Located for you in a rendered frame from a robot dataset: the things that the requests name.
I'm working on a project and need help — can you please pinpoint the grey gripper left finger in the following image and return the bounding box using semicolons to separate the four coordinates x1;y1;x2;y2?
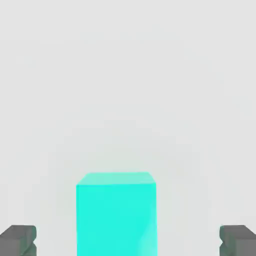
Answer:
0;224;38;256

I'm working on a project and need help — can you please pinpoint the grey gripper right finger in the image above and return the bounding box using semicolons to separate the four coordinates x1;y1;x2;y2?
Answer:
218;224;256;256

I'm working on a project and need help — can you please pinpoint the small cyan cube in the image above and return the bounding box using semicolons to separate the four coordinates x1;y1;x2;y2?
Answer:
75;171;158;256

